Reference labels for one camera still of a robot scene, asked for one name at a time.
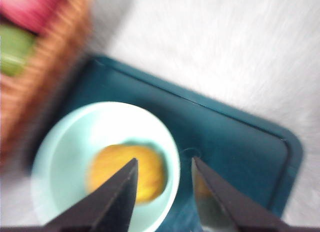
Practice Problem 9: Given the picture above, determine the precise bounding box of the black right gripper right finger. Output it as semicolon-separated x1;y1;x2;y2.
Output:
191;156;320;232

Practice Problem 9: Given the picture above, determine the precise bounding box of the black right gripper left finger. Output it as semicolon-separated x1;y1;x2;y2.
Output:
46;157;139;232

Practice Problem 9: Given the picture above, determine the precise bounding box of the brown kiwi fruit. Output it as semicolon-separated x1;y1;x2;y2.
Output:
86;144;166;205

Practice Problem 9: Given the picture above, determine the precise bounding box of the teal ceramic bowl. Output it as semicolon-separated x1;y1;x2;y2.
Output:
29;101;181;232

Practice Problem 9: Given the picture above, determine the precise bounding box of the dark teal rectangular tray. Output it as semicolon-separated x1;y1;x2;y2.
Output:
59;54;305;232

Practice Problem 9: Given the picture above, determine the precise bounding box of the brown wicker basket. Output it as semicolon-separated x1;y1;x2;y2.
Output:
0;0;99;167

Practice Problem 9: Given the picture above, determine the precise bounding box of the green avocado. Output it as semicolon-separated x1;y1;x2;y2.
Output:
0;24;38;78

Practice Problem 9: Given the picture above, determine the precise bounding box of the red peach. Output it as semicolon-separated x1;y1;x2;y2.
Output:
0;0;66;34

